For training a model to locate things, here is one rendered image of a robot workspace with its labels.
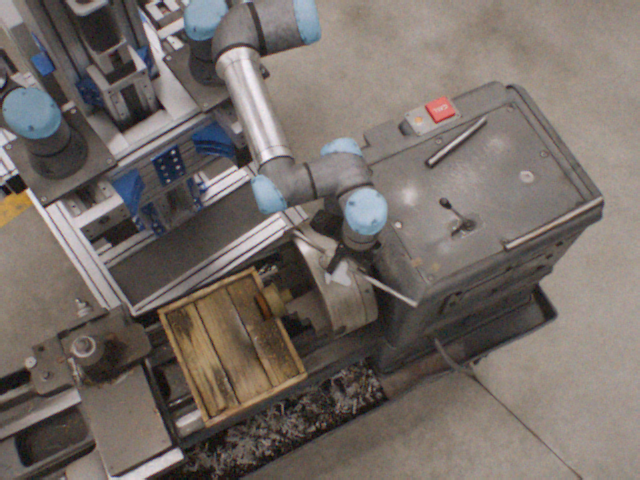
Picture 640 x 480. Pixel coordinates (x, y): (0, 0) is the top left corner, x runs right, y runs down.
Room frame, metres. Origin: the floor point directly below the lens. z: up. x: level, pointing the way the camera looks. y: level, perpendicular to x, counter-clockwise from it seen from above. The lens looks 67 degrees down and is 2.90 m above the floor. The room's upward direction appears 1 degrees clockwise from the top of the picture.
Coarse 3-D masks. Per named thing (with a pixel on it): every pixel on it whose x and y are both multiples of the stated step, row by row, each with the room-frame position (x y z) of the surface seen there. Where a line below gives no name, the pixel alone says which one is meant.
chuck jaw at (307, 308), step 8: (304, 296) 0.59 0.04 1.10; (312, 296) 0.59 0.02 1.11; (288, 304) 0.56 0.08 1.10; (296, 304) 0.56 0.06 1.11; (304, 304) 0.56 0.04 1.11; (312, 304) 0.56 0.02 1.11; (288, 312) 0.54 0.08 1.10; (296, 312) 0.54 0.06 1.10; (304, 312) 0.54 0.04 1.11; (312, 312) 0.54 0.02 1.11; (320, 312) 0.54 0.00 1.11; (304, 320) 0.52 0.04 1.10; (312, 320) 0.52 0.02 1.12; (320, 320) 0.52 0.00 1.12; (328, 320) 0.52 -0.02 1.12; (320, 328) 0.50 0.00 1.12; (328, 328) 0.50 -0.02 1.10; (344, 328) 0.51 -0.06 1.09
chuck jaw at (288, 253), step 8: (280, 248) 0.69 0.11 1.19; (288, 248) 0.68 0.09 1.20; (280, 256) 0.68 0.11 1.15; (288, 256) 0.67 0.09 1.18; (296, 256) 0.67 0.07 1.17; (280, 264) 0.66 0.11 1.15; (288, 264) 0.65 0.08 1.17; (296, 264) 0.65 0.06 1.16; (280, 272) 0.63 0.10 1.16; (288, 272) 0.63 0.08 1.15; (296, 272) 0.64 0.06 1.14; (304, 272) 0.64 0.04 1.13; (280, 280) 0.62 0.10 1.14; (288, 280) 0.62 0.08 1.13; (296, 280) 0.62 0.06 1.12; (280, 288) 0.60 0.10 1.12
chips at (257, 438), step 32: (160, 320) 0.68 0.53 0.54; (320, 384) 0.47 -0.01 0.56; (352, 384) 0.47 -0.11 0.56; (256, 416) 0.37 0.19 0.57; (288, 416) 0.37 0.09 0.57; (320, 416) 0.37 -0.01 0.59; (352, 416) 0.38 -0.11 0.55; (192, 448) 0.27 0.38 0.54; (224, 448) 0.27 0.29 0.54; (256, 448) 0.27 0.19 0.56; (288, 448) 0.28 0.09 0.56
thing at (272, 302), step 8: (272, 288) 0.60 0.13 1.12; (256, 296) 0.58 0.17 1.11; (264, 296) 0.58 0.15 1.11; (272, 296) 0.58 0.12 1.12; (280, 296) 0.58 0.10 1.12; (288, 296) 0.58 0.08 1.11; (256, 304) 0.56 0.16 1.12; (264, 304) 0.56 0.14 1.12; (272, 304) 0.56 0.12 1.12; (280, 304) 0.56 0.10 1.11; (264, 312) 0.54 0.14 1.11; (272, 312) 0.54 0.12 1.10; (280, 312) 0.54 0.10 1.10; (264, 320) 0.53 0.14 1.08
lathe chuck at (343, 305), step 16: (304, 224) 0.76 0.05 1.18; (288, 240) 0.73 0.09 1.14; (320, 240) 0.69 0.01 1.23; (304, 256) 0.65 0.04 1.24; (320, 256) 0.65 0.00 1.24; (320, 272) 0.61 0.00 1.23; (320, 288) 0.57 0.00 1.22; (336, 288) 0.57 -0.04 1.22; (352, 288) 0.58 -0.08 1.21; (320, 304) 0.56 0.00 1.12; (336, 304) 0.54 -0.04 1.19; (352, 304) 0.54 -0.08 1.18; (336, 320) 0.51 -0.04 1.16; (352, 320) 0.52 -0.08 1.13; (336, 336) 0.49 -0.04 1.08
